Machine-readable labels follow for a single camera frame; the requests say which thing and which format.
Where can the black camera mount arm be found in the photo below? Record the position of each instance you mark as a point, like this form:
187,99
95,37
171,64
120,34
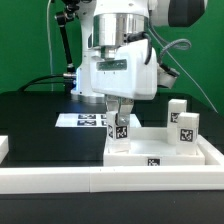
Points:
62,18

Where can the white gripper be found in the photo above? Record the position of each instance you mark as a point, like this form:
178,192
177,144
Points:
125,76

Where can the white U-shaped fence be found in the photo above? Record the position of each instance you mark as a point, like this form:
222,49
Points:
209,176

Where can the white marker sheet with tags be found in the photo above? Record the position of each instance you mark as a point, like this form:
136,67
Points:
83,120

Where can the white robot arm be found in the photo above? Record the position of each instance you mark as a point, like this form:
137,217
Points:
108,25

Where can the white square table top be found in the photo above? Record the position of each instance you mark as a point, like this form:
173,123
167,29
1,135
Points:
149,147

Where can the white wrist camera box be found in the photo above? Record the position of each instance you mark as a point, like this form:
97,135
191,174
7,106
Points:
166,76

